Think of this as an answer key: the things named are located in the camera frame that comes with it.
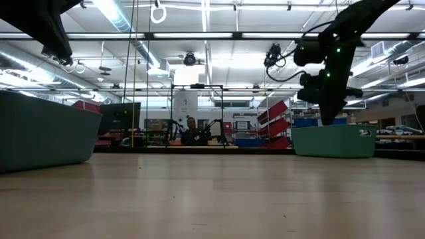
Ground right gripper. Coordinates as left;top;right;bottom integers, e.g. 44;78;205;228
297;39;365;127

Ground green plastic bin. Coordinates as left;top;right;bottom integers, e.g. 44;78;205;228
291;123;379;159

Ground blue storage bin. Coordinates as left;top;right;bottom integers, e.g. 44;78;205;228
292;118;348;127
235;138;268;148

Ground white ceiling vent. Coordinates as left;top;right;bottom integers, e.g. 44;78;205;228
371;40;386;59

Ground grey tube bundle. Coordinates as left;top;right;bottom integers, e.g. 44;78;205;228
381;125;423;135

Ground wooden work table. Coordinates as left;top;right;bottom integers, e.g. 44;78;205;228
377;134;425;140

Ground person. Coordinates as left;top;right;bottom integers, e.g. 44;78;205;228
181;116;209;146

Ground white cylindrical tank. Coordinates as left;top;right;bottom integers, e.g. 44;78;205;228
172;91;199;132

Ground black overhead light bar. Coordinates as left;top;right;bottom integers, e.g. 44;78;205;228
59;31;425;41

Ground black computer monitor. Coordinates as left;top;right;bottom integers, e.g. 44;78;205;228
98;102;141;131

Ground black ceiling spotlight cluster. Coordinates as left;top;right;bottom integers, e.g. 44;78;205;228
41;46;74;67

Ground dark blue plastic bin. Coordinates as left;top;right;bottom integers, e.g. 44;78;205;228
0;90;103;174

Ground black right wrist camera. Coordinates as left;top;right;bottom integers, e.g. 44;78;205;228
293;39;326;66

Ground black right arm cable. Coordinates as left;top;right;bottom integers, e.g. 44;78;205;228
265;21;333;83

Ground black ceiling camera with cable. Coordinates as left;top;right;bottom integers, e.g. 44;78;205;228
264;42;287;69

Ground black metal frame stand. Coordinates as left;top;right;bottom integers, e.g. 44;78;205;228
170;83;225;147

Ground black metal table frame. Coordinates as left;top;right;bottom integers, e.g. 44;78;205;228
92;145;425;162

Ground white cable ring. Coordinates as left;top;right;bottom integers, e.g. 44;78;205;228
150;2;167;25

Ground black hanging cable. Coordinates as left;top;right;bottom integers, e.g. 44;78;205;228
120;0;136;100

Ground silver ventilation duct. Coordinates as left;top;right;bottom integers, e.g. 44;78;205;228
0;41;122;104
92;0;162;69

